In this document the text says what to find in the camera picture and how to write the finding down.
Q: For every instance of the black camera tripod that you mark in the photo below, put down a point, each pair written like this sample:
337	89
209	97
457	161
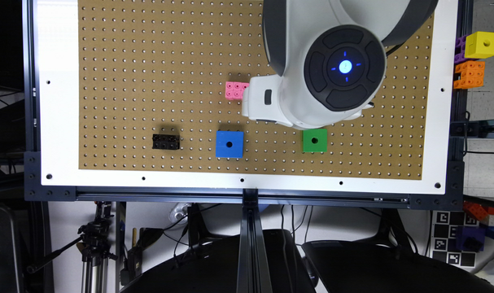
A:
93	244

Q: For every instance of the green cube block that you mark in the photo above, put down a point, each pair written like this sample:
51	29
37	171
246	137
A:
314	140

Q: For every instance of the black vertical support rail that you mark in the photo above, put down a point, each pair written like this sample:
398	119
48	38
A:
253	274

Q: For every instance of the blue cube block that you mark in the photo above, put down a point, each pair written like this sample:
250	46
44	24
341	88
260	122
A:
229	144

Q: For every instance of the yellow cube block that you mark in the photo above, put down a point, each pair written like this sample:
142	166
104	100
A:
479	45

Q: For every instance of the red orange block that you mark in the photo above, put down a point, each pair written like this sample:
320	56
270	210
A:
474	210

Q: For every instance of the white table frame panel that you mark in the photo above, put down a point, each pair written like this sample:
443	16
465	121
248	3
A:
413	170

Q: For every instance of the brown perforated pegboard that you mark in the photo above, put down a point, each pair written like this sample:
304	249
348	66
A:
180	54

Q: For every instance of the orange brick block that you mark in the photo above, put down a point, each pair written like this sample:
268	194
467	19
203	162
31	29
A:
470	74

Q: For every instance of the dark purple block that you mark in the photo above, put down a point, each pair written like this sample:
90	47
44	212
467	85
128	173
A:
470	238

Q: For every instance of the fiducial marker board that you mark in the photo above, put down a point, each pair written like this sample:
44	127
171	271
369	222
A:
443	245

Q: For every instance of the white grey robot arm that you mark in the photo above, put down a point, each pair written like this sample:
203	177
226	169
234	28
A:
328	56

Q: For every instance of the black aluminium frame rail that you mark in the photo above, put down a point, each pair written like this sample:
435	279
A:
189	197

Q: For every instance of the purple brick block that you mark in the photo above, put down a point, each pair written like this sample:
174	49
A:
460	46

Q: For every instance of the black small brick block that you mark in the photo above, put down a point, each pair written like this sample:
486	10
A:
166	142

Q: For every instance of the pink small brick block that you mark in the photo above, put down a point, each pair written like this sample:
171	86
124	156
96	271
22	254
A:
234	90

